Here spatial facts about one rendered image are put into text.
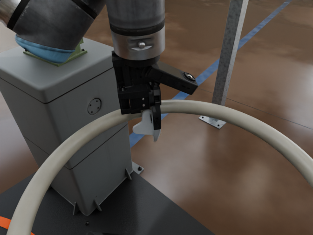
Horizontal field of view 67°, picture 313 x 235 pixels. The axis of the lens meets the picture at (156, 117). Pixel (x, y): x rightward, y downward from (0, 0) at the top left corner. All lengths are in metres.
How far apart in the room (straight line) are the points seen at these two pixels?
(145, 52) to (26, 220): 0.30
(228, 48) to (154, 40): 1.32
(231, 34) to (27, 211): 1.49
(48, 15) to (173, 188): 1.28
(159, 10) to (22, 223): 0.36
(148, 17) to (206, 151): 1.46
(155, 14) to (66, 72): 0.61
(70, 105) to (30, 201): 0.60
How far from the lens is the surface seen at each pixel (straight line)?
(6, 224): 1.62
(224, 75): 1.77
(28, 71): 1.01
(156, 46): 0.40
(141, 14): 0.37
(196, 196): 1.53
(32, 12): 0.45
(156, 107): 0.46
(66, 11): 0.45
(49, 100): 0.91
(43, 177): 0.43
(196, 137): 1.84
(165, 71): 0.44
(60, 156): 0.45
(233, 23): 1.64
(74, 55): 1.04
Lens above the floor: 1.28
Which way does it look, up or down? 40 degrees down
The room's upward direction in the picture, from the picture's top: straight up
